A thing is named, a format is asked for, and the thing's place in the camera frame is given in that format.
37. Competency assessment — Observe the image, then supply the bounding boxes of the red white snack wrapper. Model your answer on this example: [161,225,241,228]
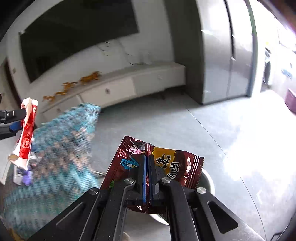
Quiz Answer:
[8,97,38,171]

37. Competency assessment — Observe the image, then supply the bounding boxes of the dark red snack wrapper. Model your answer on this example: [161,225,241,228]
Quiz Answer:
[100,136,204,214]

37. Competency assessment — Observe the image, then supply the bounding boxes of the purple paper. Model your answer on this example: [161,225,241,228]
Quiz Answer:
[22,170,33,186]

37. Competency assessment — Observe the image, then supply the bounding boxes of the white round trash bin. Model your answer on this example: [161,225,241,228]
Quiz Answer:
[149,168,215,226]

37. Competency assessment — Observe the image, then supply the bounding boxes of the teal zigzag table cloth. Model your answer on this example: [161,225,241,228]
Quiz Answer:
[1,103,100,240]

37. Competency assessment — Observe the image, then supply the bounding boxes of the orange dragon figurine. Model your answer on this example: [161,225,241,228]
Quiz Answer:
[42,82,78,102]

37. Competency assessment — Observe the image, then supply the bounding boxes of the orange tiger figurine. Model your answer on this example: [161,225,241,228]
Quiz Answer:
[79,71,101,85]

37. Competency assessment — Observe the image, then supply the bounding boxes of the white tv cabinet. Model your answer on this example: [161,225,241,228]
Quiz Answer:
[41,62,185,121]

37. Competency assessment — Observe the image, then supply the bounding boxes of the grey refrigerator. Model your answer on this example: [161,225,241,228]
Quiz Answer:
[165,1,254,104]

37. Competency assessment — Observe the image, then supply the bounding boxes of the wall mounted black television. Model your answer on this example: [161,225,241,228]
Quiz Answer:
[20,0,139,82]

